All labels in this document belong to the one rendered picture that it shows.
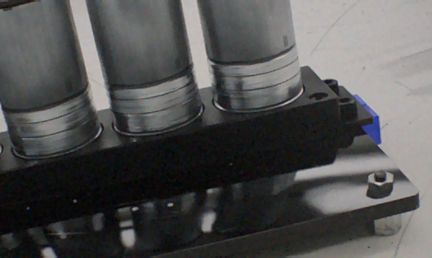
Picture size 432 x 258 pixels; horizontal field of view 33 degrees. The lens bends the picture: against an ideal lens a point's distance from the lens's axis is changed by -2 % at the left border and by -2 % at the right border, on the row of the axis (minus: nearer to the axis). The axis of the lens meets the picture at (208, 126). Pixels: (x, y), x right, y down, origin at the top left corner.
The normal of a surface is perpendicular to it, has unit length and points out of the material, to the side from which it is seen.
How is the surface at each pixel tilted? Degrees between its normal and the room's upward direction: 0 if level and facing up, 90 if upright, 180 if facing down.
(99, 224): 0
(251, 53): 90
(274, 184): 0
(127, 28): 90
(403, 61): 0
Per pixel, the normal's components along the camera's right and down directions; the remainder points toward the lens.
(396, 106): -0.17, -0.91
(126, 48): -0.24, 0.42
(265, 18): 0.35, 0.31
